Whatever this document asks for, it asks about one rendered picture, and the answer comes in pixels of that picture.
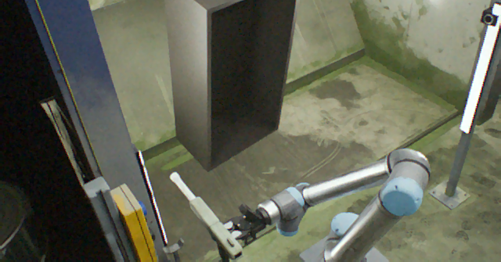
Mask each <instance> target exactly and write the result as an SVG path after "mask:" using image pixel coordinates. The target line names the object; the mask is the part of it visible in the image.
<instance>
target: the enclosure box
mask: <svg viewBox="0 0 501 262"><path fill-rule="evenodd" d="M298 4H299V0H165V9H166V19H167V29H168V47H169V58H170V68H171V87H172V98H173V107H174V117H175V136H176V139H178V140H179V141H180V142H181V143H182V145H183V146H184V147H185V148H186V149H187V150H188V151H189V153H190V154H192V156H193V157H194V158H195V159H196V160H197V161H198V162H199V163H200V164H201V165H202V168H203V169H205V170H206V171H207V172H209V171H211V170H213V169H215V168H216V167H218V166H220V164H222V163H224V162H225V161H226V160H229V159H230V158H232V157H234V156H236V155H237V154H239V153H241V152H242V151H243V150H245V149H247V148H248V147H250V146H252V145H253V144H255V143H256V142H258V141H261V140H262V139H263V138H265V137H266V136H267V135H269V134H271V133H273V132H274V131H277V130H278V129H279V120H280V115H281V110H282V104H283V95H284V90H285V85H286V79H287V75H288V70H289V64H290V55H291V49H292V44H293V39H294V30H295V25H296V19H297V10H298Z"/></svg>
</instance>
